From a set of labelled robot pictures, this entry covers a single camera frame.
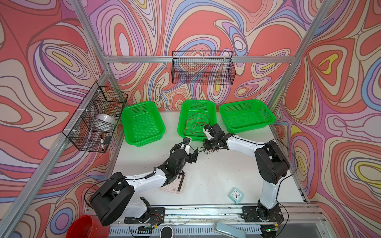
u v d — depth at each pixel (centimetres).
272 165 50
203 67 96
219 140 73
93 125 72
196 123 112
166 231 65
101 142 72
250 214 73
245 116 116
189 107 117
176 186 81
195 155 76
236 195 78
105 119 73
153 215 73
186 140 73
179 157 62
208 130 79
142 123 114
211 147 85
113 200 42
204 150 95
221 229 65
